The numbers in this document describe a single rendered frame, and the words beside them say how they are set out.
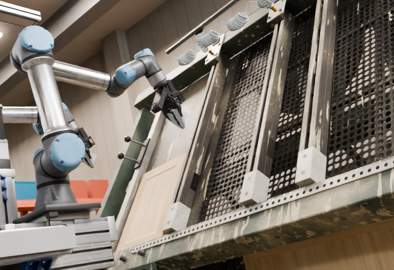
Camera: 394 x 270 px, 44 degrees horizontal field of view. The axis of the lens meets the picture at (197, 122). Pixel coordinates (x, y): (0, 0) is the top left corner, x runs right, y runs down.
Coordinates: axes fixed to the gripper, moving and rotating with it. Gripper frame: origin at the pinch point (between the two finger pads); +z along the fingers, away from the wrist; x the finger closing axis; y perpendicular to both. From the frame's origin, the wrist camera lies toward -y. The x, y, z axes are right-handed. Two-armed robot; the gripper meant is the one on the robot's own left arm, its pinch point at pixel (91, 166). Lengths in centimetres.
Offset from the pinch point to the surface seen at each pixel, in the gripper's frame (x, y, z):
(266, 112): -101, 7, 14
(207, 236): -77, -33, 40
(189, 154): -53, 9, 17
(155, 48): 172, 312, -67
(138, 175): -3.7, 20.6, 18.0
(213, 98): -58, 41, 2
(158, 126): -5, 53, 2
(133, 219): -11.5, -3.8, 32.7
